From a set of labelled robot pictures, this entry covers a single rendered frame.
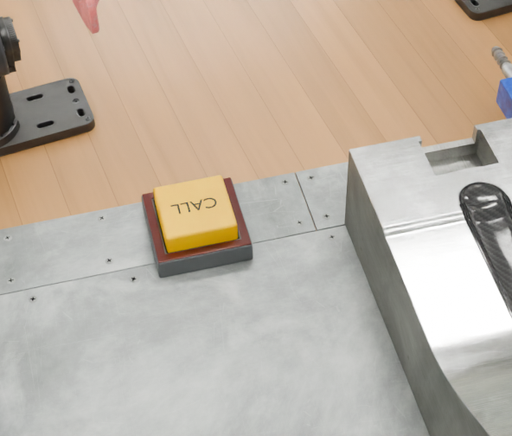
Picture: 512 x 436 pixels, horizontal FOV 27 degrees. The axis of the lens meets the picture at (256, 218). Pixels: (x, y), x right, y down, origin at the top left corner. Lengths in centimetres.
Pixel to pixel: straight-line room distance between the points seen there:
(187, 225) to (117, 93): 22
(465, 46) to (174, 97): 30
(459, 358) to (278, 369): 16
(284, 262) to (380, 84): 24
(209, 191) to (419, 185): 18
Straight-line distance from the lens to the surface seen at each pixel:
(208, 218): 89
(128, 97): 106
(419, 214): 83
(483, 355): 76
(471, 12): 115
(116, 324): 88
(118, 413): 83
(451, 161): 91
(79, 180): 99
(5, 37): 94
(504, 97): 102
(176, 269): 90
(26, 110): 105
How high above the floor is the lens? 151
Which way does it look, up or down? 49 degrees down
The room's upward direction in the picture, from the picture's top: 2 degrees counter-clockwise
